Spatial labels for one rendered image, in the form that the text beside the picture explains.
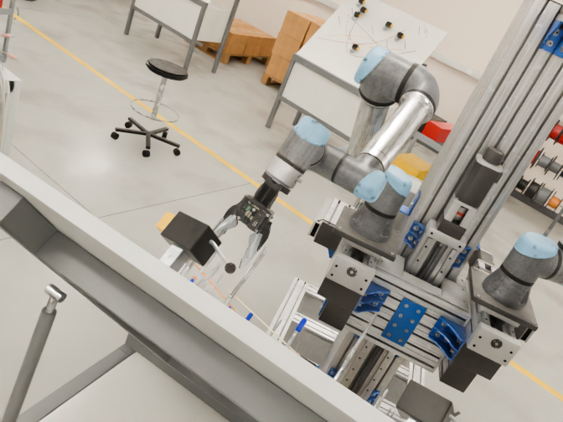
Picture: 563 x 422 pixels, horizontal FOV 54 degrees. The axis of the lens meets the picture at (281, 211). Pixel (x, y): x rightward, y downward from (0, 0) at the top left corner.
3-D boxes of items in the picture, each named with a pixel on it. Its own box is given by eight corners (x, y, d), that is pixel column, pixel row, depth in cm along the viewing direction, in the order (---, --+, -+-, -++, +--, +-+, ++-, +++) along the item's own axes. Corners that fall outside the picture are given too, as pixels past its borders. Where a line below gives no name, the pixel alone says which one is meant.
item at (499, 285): (480, 274, 193) (495, 251, 188) (520, 294, 191) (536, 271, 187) (483, 295, 179) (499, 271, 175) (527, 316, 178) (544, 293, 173)
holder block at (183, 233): (194, 303, 61) (242, 240, 64) (131, 264, 67) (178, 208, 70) (211, 320, 65) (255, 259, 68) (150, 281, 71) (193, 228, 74)
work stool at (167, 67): (104, 141, 435) (125, 60, 406) (129, 121, 488) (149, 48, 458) (169, 168, 439) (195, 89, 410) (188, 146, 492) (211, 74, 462)
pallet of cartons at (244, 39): (231, 44, 920) (240, 18, 901) (268, 65, 891) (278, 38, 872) (183, 40, 820) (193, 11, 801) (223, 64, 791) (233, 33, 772)
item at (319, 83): (347, 180, 570) (422, 25, 500) (264, 126, 618) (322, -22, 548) (377, 172, 629) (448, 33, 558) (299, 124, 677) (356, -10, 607)
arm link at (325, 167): (334, 185, 133) (327, 179, 123) (296, 163, 136) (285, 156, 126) (351, 156, 133) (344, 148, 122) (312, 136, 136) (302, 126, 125)
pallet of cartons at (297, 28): (260, 81, 782) (286, 9, 737) (289, 81, 849) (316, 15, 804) (327, 120, 737) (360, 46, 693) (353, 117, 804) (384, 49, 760)
